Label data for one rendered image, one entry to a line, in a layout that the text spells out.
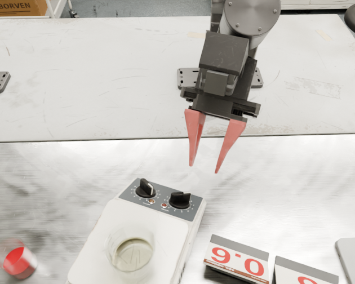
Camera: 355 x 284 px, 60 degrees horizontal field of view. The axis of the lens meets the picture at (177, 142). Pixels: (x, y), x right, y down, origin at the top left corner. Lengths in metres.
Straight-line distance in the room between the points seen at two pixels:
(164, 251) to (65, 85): 0.50
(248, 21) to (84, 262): 0.33
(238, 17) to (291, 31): 0.65
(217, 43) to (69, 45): 0.63
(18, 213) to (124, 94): 0.33
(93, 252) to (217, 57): 0.27
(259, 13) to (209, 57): 0.07
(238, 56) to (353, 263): 0.36
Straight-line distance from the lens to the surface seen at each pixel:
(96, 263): 0.41
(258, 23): 0.34
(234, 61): 0.32
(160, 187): 0.51
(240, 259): 0.49
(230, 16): 0.34
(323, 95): 0.78
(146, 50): 0.85
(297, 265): 0.52
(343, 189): 0.62
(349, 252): 0.55
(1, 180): 0.64
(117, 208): 0.44
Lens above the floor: 1.37
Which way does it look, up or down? 50 degrees down
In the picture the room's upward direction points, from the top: straight up
